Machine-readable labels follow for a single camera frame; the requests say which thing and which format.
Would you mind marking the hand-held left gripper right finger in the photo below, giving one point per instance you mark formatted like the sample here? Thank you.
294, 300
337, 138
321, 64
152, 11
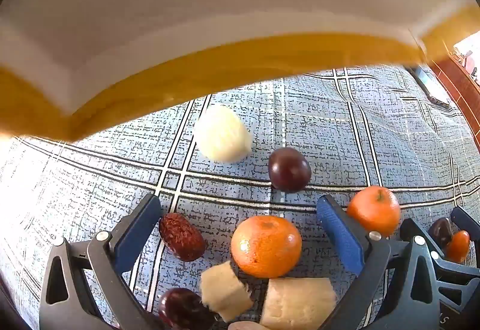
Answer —
341, 236

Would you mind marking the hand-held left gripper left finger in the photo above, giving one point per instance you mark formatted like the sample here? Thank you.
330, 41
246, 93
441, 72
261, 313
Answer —
138, 232

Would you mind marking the blue plaid blanket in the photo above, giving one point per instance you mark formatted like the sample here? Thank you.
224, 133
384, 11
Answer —
337, 120

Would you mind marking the orange tangerine with stem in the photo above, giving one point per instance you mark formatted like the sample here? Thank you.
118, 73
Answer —
374, 210

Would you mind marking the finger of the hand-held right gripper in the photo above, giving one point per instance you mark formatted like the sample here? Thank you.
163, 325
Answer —
412, 229
467, 222

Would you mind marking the small orange kumquat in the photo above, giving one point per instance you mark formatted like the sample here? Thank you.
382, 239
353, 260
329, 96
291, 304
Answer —
459, 245

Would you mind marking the wrinkled red date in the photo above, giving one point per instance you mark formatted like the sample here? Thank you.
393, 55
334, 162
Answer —
182, 237

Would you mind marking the black smartphone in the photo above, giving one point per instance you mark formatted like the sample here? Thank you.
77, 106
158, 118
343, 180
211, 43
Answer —
431, 88

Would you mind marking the dark purple plum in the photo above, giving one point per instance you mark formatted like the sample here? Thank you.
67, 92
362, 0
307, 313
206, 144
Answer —
440, 230
183, 309
288, 169

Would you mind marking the large orange tangerine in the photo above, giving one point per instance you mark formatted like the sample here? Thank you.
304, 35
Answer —
266, 245

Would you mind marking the brown wooden cabinet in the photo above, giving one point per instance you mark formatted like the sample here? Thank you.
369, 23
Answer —
457, 82

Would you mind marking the pale sponge cake block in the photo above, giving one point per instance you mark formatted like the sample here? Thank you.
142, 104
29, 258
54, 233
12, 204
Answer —
298, 302

